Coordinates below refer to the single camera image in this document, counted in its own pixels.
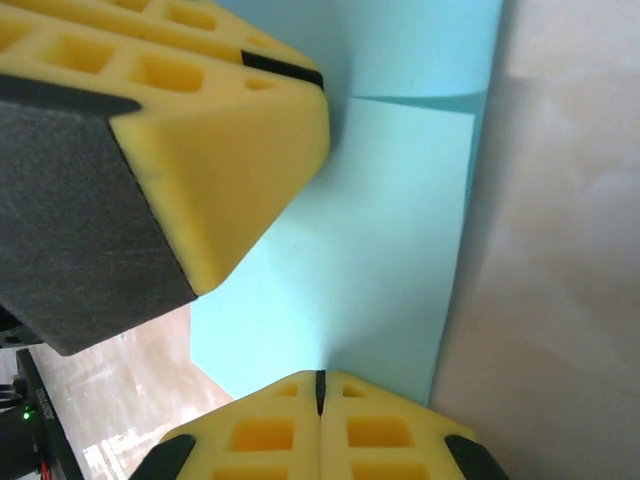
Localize teal paper sheet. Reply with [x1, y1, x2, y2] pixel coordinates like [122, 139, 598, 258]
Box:
[189, 0, 504, 407]

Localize black board with green light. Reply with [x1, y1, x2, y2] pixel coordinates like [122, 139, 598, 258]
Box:
[14, 348, 85, 480]

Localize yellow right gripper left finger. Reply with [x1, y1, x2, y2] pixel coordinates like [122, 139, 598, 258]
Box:
[141, 370, 321, 480]

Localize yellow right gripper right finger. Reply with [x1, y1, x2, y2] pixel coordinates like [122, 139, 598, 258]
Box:
[319, 370, 512, 480]

